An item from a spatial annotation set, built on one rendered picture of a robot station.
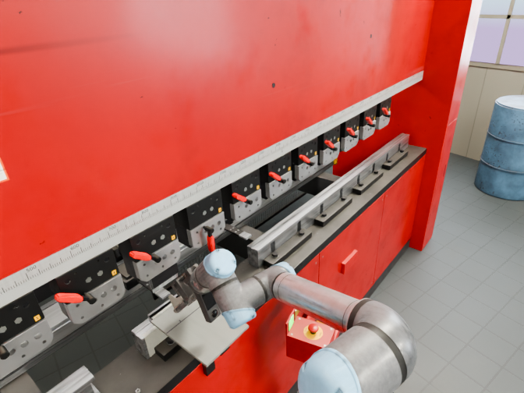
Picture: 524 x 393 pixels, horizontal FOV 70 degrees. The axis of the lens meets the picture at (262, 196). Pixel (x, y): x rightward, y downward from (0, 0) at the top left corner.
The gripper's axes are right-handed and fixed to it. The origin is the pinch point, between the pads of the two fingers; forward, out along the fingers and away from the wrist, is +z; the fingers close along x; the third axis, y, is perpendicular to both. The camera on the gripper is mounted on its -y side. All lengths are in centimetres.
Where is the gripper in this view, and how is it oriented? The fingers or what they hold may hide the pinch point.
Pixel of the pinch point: (185, 306)
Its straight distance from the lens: 125.6
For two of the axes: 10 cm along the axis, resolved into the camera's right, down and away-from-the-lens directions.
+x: -6.4, 4.0, -6.6
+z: -4.6, 4.9, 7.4
